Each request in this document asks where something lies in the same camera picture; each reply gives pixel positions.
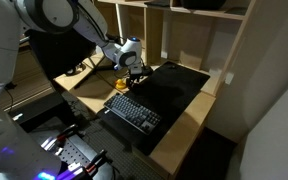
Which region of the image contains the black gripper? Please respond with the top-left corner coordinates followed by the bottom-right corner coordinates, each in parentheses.
top-left (127, 69), bottom-right (147, 84)

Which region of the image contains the yellow rubber duck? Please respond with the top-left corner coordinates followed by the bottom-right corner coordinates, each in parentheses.
top-left (115, 79), bottom-right (127, 90)

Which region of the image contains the black red computer mouse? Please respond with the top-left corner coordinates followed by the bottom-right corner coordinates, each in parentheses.
top-left (131, 84), bottom-right (146, 94)

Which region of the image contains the black desk mat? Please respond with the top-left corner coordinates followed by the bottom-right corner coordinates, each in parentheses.
top-left (98, 62), bottom-right (210, 155)

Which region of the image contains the dark mechanical keyboard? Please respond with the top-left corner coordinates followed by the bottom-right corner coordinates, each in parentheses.
top-left (104, 94), bottom-right (162, 135)

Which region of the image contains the black monitor stand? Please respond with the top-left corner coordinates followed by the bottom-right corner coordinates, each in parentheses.
top-left (74, 53), bottom-right (115, 89)

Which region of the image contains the black round puck device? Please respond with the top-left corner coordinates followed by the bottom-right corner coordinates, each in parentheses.
top-left (65, 64), bottom-right (85, 76)

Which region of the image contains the wooden shelf unit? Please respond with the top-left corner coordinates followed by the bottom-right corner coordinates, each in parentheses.
top-left (96, 0), bottom-right (257, 97)

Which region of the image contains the flat black item on shelf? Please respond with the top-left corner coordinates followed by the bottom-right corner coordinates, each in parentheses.
top-left (144, 0), bottom-right (170, 7)

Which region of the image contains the black pouch on shelf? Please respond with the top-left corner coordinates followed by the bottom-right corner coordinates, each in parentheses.
top-left (181, 0), bottom-right (226, 10)

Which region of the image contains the black computer monitor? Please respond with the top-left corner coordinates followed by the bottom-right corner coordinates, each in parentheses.
top-left (25, 29), bottom-right (96, 80)

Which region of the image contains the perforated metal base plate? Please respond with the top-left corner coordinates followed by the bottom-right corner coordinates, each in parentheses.
top-left (28, 133), bottom-right (115, 180)

